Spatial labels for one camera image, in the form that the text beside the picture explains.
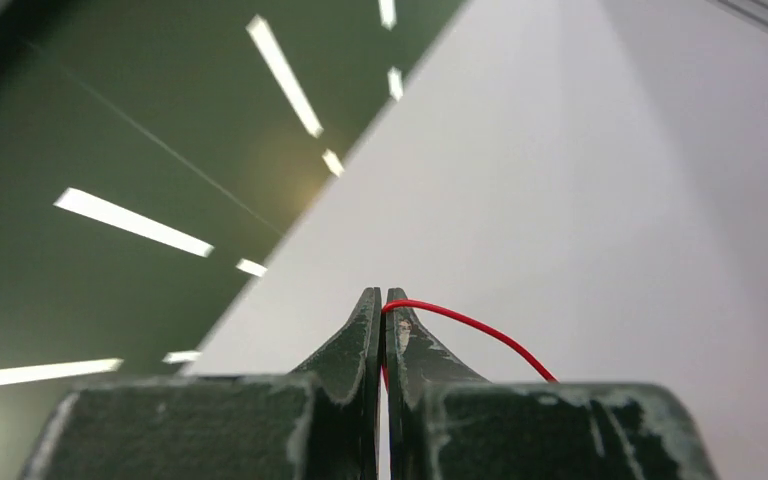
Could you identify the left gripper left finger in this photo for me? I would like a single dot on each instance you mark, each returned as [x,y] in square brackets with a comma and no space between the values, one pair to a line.
[318,421]

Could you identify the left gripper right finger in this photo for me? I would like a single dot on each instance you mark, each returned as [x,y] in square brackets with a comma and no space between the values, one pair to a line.
[448,422]

